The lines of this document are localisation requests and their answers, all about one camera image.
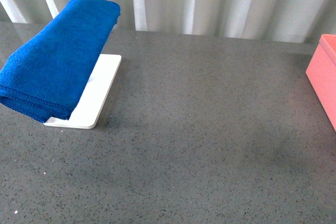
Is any blue microfiber towel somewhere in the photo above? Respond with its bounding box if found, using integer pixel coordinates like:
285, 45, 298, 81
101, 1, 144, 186
1, 0, 121, 123

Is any white rack with wooden bars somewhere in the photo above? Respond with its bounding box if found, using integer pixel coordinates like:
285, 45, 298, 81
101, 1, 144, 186
44, 54, 122, 129

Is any pink plastic box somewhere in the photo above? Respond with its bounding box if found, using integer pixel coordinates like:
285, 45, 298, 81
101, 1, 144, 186
306, 34, 336, 127

